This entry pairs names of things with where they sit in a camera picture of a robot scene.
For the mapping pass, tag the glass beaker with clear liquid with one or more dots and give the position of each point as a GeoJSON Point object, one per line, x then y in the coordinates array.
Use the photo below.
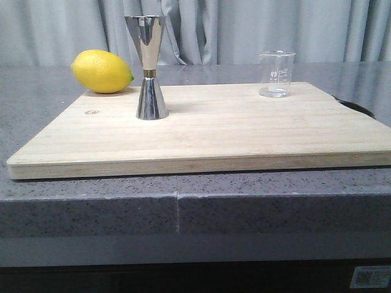
{"type": "Point", "coordinates": [276, 70]}

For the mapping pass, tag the steel double jigger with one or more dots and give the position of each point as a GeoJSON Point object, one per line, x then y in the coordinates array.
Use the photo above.
{"type": "Point", "coordinates": [147, 34]}

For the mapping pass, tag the wooden cutting board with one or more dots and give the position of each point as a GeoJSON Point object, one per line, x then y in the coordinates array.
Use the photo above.
{"type": "Point", "coordinates": [210, 128]}

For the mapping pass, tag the yellow lemon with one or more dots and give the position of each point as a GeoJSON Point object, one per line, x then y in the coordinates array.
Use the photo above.
{"type": "Point", "coordinates": [101, 71]}

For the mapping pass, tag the grey curtain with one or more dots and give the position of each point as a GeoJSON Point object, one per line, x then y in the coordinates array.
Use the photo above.
{"type": "Point", "coordinates": [51, 33]}

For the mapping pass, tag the white QR code label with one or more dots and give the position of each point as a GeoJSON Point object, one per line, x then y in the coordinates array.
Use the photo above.
{"type": "Point", "coordinates": [369, 277]}

